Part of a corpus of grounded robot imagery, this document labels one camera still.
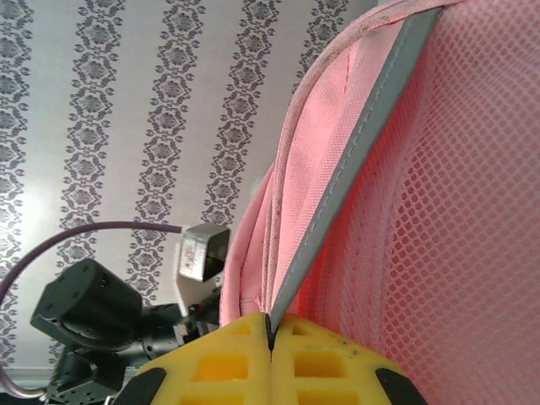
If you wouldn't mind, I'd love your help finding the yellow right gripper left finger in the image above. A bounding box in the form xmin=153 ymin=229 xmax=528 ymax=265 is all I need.
xmin=120 ymin=311 xmax=274 ymax=405

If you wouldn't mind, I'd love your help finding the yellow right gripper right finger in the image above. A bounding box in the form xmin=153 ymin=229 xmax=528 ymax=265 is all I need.
xmin=269 ymin=314 xmax=428 ymax=405

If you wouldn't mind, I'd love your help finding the pink student backpack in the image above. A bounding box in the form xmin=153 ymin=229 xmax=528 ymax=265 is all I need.
xmin=219 ymin=0 xmax=540 ymax=405

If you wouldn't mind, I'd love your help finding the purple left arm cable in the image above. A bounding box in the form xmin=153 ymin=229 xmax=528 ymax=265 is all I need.
xmin=0 ymin=221 xmax=185 ymax=400

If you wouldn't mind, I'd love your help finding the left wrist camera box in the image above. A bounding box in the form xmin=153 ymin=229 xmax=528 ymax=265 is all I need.
xmin=175 ymin=223 xmax=232 ymax=317

